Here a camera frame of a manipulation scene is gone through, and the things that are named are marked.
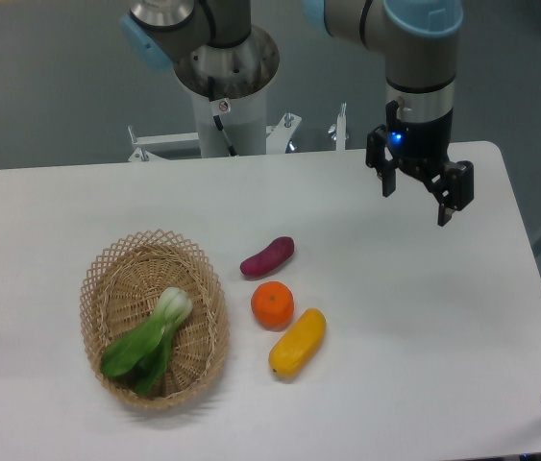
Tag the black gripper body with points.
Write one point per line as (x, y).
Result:
(420, 149)

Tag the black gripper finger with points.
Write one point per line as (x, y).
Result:
(452, 186)
(375, 158)

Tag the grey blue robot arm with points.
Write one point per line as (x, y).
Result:
(226, 63)

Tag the woven wicker basket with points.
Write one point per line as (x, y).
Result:
(121, 289)

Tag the green bok choy vegetable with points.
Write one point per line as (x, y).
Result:
(146, 349)

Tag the purple sweet potato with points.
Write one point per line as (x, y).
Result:
(275, 255)

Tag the orange tangerine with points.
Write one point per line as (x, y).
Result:
(273, 305)

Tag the yellow mango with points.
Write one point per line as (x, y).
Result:
(298, 345)

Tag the white metal base frame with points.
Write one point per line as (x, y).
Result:
(278, 140)

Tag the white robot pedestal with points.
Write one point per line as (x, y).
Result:
(242, 121)

